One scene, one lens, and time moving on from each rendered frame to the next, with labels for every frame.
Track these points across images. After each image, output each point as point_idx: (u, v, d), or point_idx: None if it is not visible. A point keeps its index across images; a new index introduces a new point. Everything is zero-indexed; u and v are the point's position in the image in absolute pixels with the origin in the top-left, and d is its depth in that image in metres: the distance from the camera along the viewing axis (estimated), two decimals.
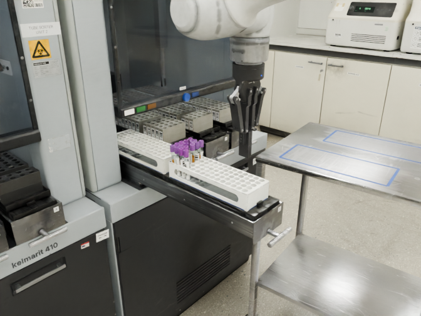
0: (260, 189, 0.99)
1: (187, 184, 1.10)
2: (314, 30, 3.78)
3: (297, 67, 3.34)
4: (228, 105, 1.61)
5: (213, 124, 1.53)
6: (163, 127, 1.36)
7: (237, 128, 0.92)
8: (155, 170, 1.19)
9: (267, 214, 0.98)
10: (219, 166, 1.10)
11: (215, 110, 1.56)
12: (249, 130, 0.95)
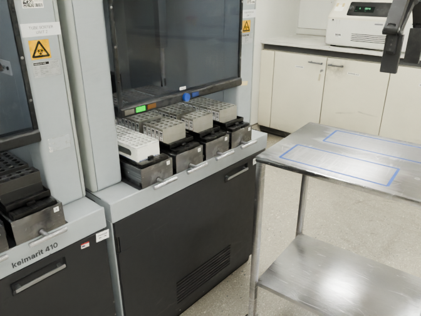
0: (149, 145, 1.26)
1: None
2: (314, 30, 3.78)
3: (297, 67, 3.34)
4: (228, 105, 1.61)
5: (213, 124, 1.53)
6: (163, 127, 1.36)
7: None
8: None
9: (154, 165, 1.25)
10: (126, 130, 1.37)
11: (215, 110, 1.56)
12: (391, 33, 0.70)
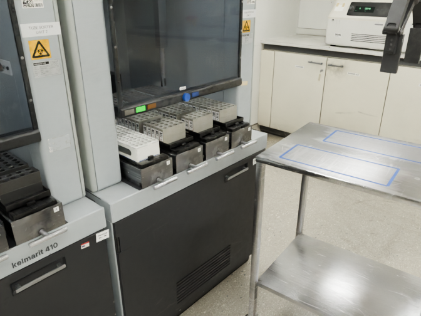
0: (149, 145, 1.26)
1: None
2: (314, 30, 3.78)
3: (297, 67, 3.34)
4: (228, 105, 1.61)
5: (213, 124, 1.53)
6: (163, 127, 1.36)
7: None
8: None
9: (154, 165, 1.25)
10: (126, 130, 1.37)
11: (215, 110, 1.56)
12: (391, 33, 0.69)
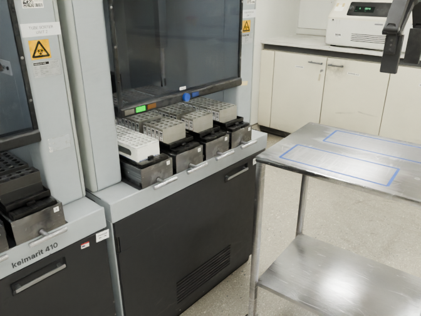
0: (149, 145, 1.26)
1: None
2: (314, 30, 3.78)
3: (297, 67, 3.34)
4: (228, 105, 1.61)
5: (213, 124, 1.53)
6: (163, 127, 1.36)
7: None
8: None
9: (154, 165, 1.25)
10: (126, 130, 1.37)
11: (215, 110, 1.56)
12: (391, 33, 0.70)
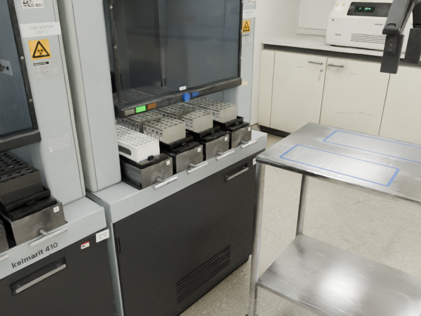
0: (149, 145, 1.26)
1: None
2: (314, 30, 3.78)
3: (297, 67, 3.34)
4: (228, 105, 1.61)
5: (213, 124, 1.53)
6: (163, 127, 1.36)
7: None
8: None
9: (154, 165, 1.25)
10: (126, 130, 1.37)
11: (215, 110, 1.56)
12: (391, 33, 0.70)
